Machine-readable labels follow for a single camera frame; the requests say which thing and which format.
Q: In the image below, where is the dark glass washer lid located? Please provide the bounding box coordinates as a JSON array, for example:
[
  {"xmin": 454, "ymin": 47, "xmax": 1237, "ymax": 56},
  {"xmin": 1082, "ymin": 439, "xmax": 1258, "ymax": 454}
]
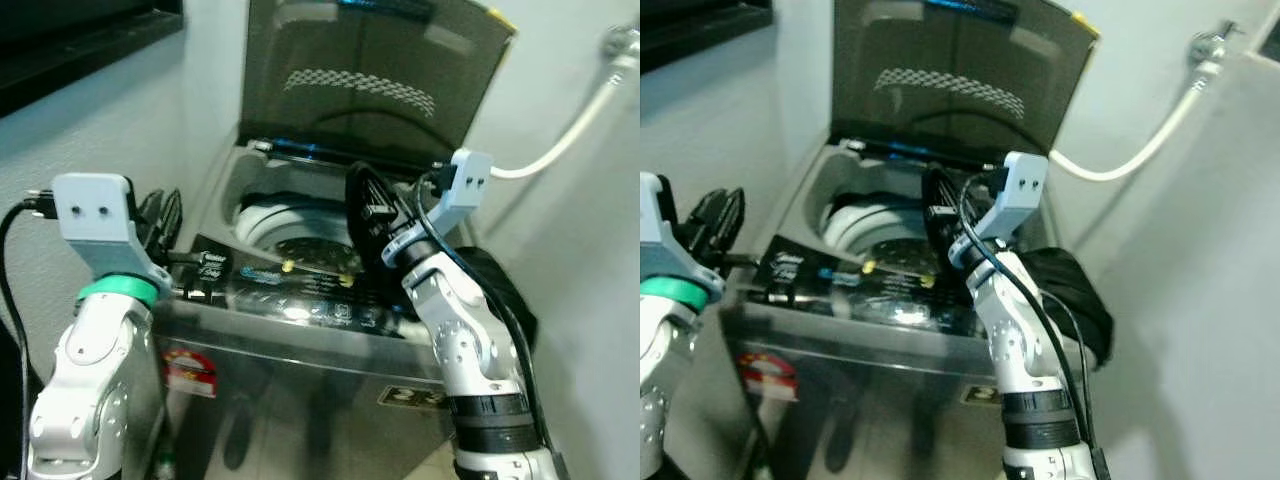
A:
[
  {"xmin": 238, "ymin": 0, "xmax": 519, "ymax": 177},
  {"xmin": 828, "ymin": 0, "xmax": 1102, "ymax": 173}
]

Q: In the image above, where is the white water hose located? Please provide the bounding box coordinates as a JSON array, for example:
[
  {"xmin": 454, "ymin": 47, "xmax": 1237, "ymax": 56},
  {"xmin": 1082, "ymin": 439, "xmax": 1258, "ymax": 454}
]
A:
[
  {"xmin": 490, "ymin": 55, "xmax": 639, "ymax": 182},
  {"xmin": 1050, "ymin": 60, "xmax": 1223, "ymax": 184}
]

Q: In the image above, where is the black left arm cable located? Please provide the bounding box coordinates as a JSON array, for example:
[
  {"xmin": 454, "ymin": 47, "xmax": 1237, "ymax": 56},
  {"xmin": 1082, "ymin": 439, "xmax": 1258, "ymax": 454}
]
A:
[{"xmin": 0, "ymin": 188, "xmax": 58, "ymax": 480}]

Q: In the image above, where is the white washer tub rim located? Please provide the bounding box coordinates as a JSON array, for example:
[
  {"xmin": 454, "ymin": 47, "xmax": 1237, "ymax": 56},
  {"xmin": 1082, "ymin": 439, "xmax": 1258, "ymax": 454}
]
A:
[
  {"xmin": 234, "ymin": 194, "xmax": 363, "ymax": 263},
  {"xmin": 822, "ymin": 198, "xmax": 936, "ymax": 263}
]

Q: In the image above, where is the black window frame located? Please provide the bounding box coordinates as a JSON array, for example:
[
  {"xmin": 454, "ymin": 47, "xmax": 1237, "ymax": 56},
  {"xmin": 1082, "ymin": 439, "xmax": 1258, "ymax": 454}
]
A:
[
  {"xmin": 0, "ymin": 0, "xmax": 187, "ymax": 120},
  {"xmin": 640, "ymin": 0, "xmax": 775, "ymax": 74}
]

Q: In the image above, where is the chrome wall tap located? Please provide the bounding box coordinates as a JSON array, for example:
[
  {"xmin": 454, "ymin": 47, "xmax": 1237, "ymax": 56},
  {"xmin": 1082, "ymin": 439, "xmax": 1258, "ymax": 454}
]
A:
[
  {"xmin": 600, "ymin": 24, "xmax": 641, "ymax": 67},
  {"xmin": 1187, "ymin": 20, "xmax": 1243, "ymax": 71}
]

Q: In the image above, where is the silver top-load washing machine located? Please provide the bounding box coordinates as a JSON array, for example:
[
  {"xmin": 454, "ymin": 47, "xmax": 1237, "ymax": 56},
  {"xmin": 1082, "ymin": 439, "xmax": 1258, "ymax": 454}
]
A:
[
  {"xmin": 150, "ymin": 140, "xmax": 541, "ymax": 480},
  {"xmin": 705, "ymin": 140, "xmax": 1113, "ymax": 480}
]

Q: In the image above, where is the red round sticker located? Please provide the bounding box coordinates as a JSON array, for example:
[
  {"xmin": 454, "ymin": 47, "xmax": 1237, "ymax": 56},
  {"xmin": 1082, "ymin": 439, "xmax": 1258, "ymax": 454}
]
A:
[
  {"xmin": 736, "ymin": 349, "xmax": 799, "ymax": 403},
  {"xmin": 162, "ymin": 344, "xmax": 220, "ymax": 399}
]

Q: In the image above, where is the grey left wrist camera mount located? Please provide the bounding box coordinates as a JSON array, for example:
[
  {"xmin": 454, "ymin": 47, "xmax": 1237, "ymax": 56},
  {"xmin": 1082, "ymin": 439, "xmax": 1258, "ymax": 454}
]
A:
[
  {"xmin": 50, "ymin": 172, "xmax": 174, "ymax": 297},
  {"xmin": 640, "ymin": 171, "xmax": 727, "ymax": 303}
]

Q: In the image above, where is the black garment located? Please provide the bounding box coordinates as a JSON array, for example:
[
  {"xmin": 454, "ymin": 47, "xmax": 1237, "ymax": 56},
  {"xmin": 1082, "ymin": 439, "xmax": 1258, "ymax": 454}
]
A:
[
  {"xmin": 455, "ymin": 245, "xmax": 539, "ymax": 353},
  {"xmin": 1020, "ymin": 245, "xmax": 1117, "ymax": 368}
]

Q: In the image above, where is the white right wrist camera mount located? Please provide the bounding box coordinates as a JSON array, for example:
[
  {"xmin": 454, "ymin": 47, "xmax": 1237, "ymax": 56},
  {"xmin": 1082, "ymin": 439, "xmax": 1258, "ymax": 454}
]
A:
[
  {"xmin": 384, "ymin": 148, "xmax": 495, "ymax": 268},
  {"xmin": 948, "ymin": 150, "xmax": 1050, "ymax": 269}
]

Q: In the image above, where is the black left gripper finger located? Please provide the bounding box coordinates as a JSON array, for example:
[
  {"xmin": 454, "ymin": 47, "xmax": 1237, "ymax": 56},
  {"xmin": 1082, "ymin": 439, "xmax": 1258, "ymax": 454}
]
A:
[
  {"xmin": 693, "ymin": 189, "xmax": 725, "ymax": 259},
  {"xmin": 140, "ymin": 189, "xmax": 166, "ymax": 249},
  {"xmin": 720, "ymin": 187, "xmax": 747, "ymax": 263},
  {"xmin": 161, "ymin": 187, "xmax": 185, "ymax": 252}
]

